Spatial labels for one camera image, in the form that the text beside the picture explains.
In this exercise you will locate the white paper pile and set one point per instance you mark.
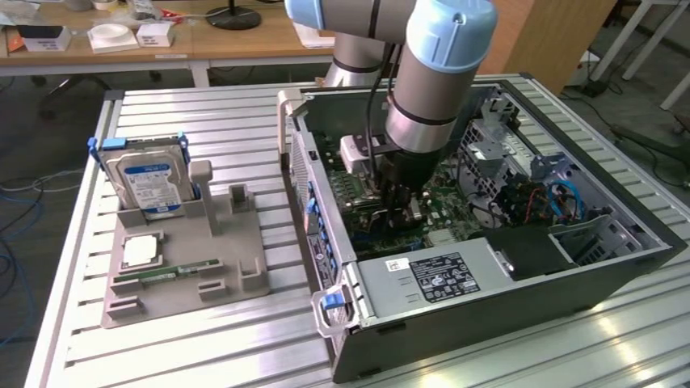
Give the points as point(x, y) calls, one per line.
point(312, 38)

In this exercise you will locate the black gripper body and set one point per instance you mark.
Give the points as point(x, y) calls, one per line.
point(412, 169)

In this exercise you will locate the black and grey PC case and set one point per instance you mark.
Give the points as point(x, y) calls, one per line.
point(484, 323)

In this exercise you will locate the grey power supply unit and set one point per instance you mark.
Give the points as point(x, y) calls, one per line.
point(436, 275)

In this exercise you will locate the green graphics card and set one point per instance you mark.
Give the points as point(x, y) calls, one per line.
point(416, 208)

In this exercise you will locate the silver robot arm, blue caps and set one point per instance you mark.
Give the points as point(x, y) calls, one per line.
point(436, 81)

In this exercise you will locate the wooden cabinet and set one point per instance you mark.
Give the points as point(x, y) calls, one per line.
point(544, 44)

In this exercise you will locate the green motherboard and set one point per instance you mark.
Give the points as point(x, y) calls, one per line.
point(447, 206)

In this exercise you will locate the black and white box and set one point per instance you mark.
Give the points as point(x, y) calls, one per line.
point(45, 40)

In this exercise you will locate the grey cup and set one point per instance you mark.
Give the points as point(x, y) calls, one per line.
point(80, 5)

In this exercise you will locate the silver CPU chip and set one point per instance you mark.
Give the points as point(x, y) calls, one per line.
point(141, 250)

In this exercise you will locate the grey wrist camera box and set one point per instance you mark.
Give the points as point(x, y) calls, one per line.
point(355, 155)

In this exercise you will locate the silver chipset heatsink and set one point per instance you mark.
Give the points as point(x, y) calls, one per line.
point(442, 239)

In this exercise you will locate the white labelled box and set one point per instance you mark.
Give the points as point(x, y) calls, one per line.
point(155, 35)

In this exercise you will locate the hard disk with blue bracket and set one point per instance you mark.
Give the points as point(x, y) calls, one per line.
point(148, 182)

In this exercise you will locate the white tape roll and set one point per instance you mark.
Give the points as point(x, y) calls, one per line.
point(105, 4)

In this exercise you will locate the black monitor stand base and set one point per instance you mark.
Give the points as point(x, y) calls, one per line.
point(233, 18)

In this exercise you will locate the white table frame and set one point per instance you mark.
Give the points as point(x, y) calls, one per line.
point(627, 36)

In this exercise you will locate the wooden desk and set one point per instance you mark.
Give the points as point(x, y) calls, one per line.
point(243, 40)

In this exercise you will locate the green RAM stick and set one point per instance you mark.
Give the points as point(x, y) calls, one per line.
point(172, 271)

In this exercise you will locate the white round-topped block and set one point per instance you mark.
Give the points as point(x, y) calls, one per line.
point(112, 38)

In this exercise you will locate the grey parts rack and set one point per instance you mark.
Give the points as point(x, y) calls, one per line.
point(231, 242)

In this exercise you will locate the metal drive cage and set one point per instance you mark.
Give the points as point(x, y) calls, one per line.
point(484, 161)

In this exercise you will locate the black rear latch block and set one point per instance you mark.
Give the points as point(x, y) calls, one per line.
point(312, 155)

